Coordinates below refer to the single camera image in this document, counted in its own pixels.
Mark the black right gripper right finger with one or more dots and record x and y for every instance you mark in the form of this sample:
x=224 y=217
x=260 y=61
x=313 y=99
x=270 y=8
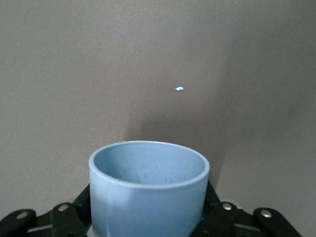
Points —
x=242 y=217

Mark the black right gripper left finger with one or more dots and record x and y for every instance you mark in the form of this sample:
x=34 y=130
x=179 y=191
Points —
x=49 y=217

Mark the light blue cup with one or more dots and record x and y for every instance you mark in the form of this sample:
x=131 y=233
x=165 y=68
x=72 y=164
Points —
x=148 y=195

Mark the tiny blue speck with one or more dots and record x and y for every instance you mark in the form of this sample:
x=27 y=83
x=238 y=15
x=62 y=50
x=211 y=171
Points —
x=179 y=88

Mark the dark grey table cloth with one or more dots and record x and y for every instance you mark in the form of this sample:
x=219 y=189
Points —
x=74 y=74

